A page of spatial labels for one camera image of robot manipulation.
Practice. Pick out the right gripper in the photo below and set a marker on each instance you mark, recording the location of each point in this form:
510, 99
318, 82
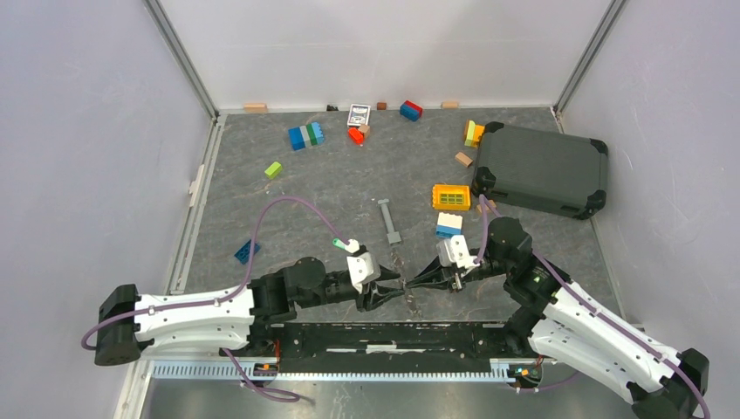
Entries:
450, 277

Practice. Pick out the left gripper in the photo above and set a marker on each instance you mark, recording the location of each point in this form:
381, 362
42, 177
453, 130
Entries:
380, 295

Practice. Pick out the green key tag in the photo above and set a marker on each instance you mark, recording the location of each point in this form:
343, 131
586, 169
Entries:
339, 243

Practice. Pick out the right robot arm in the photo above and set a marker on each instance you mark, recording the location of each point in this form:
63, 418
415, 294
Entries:
557, 318

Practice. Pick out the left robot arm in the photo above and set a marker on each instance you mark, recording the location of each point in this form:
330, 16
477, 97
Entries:
132, 324

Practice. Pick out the grey toy axle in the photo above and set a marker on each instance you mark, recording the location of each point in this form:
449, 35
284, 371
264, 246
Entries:
393, 236

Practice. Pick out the white and blue brick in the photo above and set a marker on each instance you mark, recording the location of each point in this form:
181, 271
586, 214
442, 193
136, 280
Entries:
448, 225

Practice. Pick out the yellow window brick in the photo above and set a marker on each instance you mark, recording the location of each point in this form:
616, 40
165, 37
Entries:
447, 197

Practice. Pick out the tan wooden block near case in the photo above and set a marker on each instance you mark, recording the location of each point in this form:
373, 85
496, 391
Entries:
464, 159

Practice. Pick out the dark blue flat brick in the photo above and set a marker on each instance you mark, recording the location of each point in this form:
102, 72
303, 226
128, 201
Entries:
242, 255

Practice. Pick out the orange green brown brick stack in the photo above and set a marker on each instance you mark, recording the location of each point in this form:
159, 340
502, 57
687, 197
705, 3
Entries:
472, 134

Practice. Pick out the red orange brick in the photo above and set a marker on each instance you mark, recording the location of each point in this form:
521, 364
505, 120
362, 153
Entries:
356, 135

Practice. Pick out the lime green block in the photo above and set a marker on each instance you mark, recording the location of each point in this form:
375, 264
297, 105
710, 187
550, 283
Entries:
273, 170

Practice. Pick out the dark grey hard case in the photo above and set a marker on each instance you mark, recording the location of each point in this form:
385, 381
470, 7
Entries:
557, 173

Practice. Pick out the blue grey green brick stack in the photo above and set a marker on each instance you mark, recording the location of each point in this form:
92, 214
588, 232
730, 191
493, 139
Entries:
306, 136

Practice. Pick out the red and blue brick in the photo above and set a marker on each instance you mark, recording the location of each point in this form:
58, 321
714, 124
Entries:
410, 110

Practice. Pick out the playing card box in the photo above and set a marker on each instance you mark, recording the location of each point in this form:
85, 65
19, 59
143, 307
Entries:
358, 115

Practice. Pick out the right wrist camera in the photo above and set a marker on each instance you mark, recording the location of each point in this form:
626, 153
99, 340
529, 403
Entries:
454, 251

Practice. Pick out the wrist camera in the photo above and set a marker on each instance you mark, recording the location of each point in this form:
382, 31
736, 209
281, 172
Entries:
362, 265
454, 251

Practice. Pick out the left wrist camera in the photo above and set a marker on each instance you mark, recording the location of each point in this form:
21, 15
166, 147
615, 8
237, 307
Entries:
362, 265

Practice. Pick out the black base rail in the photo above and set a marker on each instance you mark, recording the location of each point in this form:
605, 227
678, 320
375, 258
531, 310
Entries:
386, 347

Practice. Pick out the tan wooden block at wall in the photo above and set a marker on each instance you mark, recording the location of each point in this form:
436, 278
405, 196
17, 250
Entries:
255, 108

